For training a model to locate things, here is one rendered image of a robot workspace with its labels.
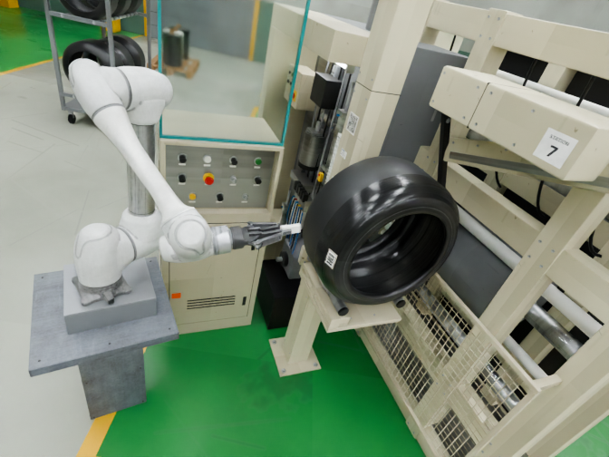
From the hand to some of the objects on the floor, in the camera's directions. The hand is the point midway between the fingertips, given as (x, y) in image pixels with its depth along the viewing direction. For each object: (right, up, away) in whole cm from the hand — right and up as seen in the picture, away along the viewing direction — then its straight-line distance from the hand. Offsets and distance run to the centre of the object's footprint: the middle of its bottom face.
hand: (290, 228), depth 121 cm
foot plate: (-2, -80, +106) cm, 133 cm away
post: (-2, -80, +106) cm, 133 cm away
